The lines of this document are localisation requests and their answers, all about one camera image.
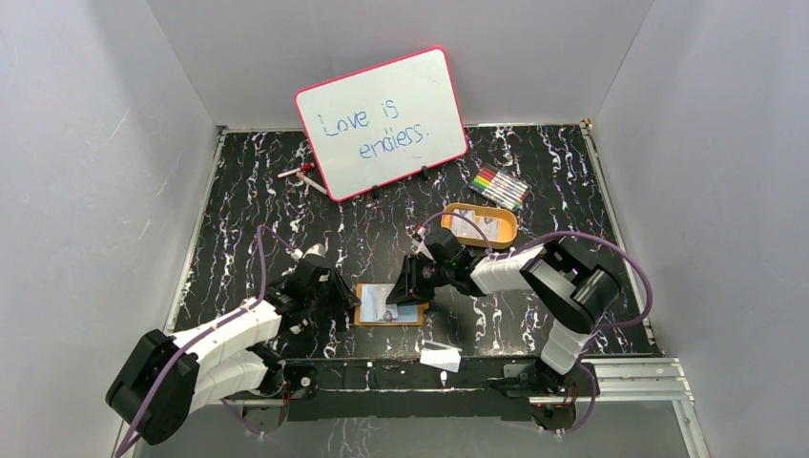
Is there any white credit card black stripe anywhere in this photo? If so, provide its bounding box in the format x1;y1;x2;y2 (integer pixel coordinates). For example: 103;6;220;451
420;341;462;373

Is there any credit card in tray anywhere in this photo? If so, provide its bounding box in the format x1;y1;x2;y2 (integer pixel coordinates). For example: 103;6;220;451
450;208;481;239
477;216;500;242

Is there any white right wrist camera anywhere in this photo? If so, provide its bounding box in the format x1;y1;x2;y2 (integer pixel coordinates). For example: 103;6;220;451
411;225;434;260

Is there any orange oval tray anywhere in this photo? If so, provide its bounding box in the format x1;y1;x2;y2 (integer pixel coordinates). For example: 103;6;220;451
441;202;518;250

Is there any silver credit card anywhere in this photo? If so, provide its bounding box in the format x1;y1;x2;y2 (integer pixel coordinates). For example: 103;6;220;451
358;283;399;323

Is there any pink framed whiteboard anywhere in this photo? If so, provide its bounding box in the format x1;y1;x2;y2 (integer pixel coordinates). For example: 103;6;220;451
295;47;468;202

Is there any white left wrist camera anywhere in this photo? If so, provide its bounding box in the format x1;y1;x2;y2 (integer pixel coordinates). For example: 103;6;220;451
291;243;326;261

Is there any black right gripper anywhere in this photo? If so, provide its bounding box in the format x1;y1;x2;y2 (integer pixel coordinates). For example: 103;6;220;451
385;253;453;306

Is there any pack of coloured markers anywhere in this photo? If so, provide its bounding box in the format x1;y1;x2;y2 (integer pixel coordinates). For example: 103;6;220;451
467;164;530;211

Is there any white marker brown tip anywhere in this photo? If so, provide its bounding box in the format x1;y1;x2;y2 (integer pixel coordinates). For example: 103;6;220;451
296;173;328;195

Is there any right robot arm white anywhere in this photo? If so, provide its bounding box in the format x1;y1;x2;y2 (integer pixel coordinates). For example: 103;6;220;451
385;228;620;395

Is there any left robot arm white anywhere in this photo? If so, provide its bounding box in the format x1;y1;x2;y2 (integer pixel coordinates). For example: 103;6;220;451
105;253;361;445

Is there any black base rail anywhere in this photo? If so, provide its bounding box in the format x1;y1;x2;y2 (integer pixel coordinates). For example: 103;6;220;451
228;357;601;427

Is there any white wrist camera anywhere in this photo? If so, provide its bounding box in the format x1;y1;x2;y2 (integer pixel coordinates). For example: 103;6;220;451
411;225;434;260
291;243;326;261

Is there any white marker red cap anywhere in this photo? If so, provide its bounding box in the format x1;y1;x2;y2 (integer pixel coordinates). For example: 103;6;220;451
277;162;315;178

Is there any orange leather card holder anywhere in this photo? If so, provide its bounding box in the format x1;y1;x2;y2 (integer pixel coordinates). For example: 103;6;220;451
354;283;429;326

